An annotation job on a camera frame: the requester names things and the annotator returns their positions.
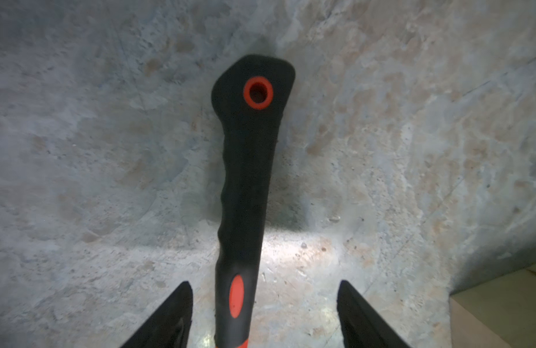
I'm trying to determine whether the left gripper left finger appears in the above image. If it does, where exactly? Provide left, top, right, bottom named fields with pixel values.
left=121, top=281, right=193, bottom=348

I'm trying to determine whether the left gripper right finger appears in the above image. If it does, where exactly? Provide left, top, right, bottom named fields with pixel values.
left=337, top=280, right=410, bottom=348

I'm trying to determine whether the claw hammer red black handle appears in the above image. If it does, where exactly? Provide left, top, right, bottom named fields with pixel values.
left=211, top=55, right=295, bottom=347

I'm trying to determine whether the wooden block with nails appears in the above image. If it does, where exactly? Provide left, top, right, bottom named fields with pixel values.
left=449, top=264, right=536, bottom=347

